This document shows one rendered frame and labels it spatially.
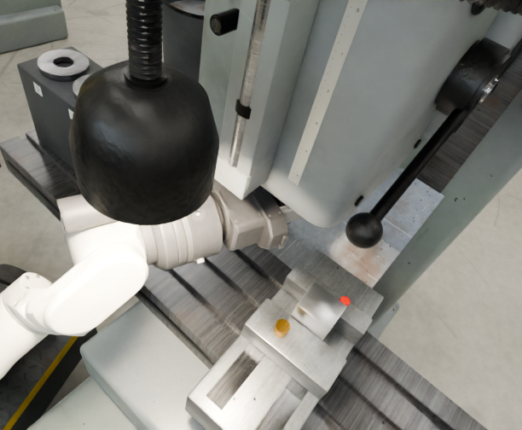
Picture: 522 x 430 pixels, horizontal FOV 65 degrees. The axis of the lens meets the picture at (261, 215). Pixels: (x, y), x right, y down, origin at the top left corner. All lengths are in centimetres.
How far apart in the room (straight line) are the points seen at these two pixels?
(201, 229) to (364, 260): 53
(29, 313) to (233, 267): 44
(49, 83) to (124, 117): 70
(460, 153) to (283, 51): 58
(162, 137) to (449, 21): 19
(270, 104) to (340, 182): 9
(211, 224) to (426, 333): 173
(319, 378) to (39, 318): 37
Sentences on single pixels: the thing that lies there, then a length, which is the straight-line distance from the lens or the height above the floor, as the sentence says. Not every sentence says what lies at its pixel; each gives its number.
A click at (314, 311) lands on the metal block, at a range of 63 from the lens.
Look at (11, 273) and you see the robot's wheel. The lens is 126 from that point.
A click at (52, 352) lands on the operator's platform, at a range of 135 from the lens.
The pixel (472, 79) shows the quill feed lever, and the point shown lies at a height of 147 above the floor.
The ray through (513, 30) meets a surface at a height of 149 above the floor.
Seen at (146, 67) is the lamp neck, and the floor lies 152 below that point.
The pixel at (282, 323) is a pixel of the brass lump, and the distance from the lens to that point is 62.
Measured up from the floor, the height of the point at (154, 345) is 87.
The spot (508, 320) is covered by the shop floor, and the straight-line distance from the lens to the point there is 242.
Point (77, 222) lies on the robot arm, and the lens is 43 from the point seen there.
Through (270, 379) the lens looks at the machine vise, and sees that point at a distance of 65.
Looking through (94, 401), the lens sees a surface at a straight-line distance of 92.
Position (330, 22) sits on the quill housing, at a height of 150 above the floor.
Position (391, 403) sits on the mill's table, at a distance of 79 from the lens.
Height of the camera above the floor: 162
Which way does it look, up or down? 49 degrees down
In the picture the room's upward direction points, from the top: 17 degrees clockwise
